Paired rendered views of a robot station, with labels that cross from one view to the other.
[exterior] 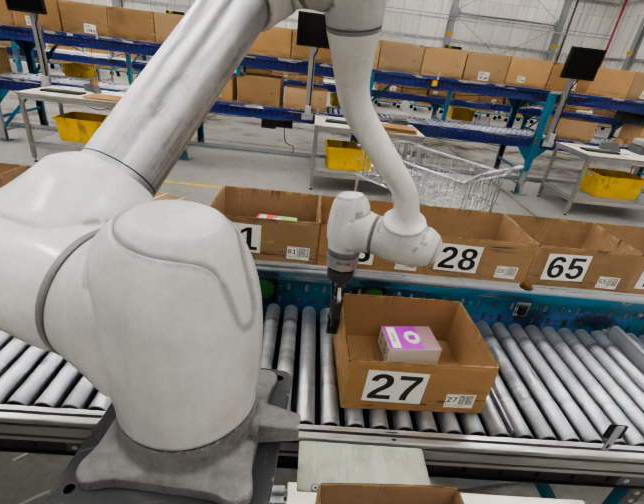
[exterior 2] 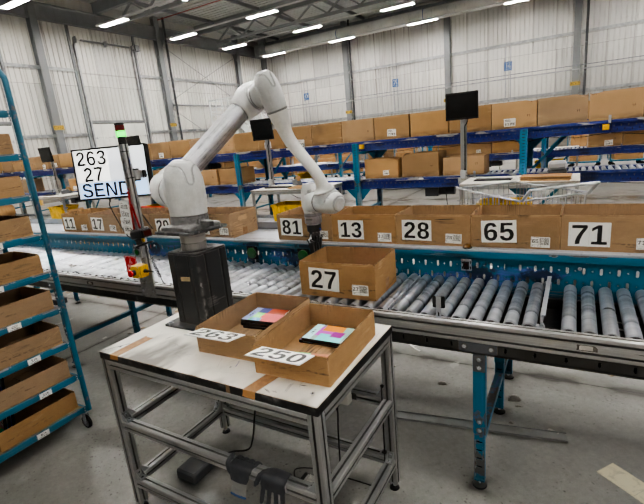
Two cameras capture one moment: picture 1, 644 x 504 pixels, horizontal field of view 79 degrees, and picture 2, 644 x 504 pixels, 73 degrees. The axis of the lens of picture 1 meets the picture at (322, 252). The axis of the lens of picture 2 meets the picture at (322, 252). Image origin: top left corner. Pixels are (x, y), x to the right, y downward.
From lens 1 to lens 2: 162 cm
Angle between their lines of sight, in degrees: 35
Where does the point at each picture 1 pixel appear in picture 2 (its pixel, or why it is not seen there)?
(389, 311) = (354, 257)
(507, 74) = not seen: outside the picture
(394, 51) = (553, 105)
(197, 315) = (176, 177)
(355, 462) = not seen: hidden behind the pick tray
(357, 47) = (274, 117)
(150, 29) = (339, 134)
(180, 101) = (206, 144)
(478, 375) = (363, 270)
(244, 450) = (194, 224)
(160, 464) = (174, 222)
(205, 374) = (179, 192)
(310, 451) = not seen: hidden behind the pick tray
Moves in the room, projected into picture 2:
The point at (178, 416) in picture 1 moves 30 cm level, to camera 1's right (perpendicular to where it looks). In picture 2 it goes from (175, 204) to (228, 204)
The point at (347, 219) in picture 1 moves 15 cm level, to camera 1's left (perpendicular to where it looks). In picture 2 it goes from (304, 194) to (280, 194)
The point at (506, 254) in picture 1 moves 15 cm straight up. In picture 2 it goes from (448, 224) to (448, 194)
